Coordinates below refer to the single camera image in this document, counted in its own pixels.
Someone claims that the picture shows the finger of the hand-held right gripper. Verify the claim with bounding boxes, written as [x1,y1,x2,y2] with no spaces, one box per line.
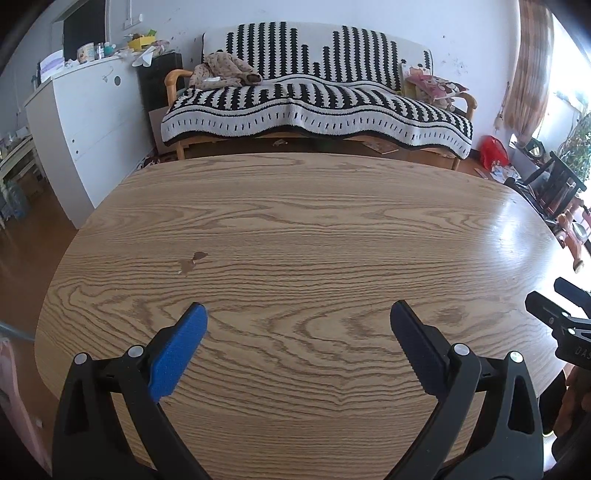
[525,291,591,341]
[554,277,591,308]

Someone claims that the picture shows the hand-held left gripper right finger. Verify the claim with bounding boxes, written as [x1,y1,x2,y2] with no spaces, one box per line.
[390,299,546,480]

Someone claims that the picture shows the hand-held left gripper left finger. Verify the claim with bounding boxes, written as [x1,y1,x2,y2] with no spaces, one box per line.
[52,302,208,480]

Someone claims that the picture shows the red ride-on toy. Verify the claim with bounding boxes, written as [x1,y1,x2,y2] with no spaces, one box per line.
[554,198,591,273]

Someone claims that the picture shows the black chair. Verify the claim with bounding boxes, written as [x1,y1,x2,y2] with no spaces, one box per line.
[503,150,587,222]

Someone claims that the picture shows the green plant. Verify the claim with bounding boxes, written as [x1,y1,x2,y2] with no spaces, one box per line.
[556,92,591,181]

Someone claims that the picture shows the red bag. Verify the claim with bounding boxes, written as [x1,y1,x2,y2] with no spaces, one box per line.
[479,135,510,169]

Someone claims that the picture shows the hanging ornament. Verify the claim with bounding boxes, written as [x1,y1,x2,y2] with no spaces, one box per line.
[493,83,508,132]

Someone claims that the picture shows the patterned curtain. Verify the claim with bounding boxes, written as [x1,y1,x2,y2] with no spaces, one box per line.
[503,0,555,146]

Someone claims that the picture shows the cardboard sheet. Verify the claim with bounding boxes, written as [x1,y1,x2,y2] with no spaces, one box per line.
[148,106,172,155]

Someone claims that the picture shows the white cabinet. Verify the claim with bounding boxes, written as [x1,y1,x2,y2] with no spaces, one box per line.
[24,58,153,229]

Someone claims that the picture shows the pink printed cushion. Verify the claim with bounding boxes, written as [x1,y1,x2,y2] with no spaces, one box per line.
[404,65,469,110]

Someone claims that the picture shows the white side table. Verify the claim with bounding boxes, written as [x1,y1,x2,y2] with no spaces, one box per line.
[0,134,47,227]

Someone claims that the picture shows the black white striped sofa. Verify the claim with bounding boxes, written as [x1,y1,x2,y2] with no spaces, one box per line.
[161,23,474,160]

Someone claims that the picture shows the black cabinet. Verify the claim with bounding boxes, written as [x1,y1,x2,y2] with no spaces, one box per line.
[137,52,183,112]

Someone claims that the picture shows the wooden sofa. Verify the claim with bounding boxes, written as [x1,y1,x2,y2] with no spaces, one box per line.
[165,69,478,171]

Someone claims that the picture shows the brown crumpled cloth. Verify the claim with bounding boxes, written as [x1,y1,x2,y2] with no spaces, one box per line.
[188,52,263,90]

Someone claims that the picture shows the white paper box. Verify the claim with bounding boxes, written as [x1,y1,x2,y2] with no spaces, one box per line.
[37,52,65,84]

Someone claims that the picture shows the black wall panel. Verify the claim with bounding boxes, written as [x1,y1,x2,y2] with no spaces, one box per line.
[62,0,107,61]

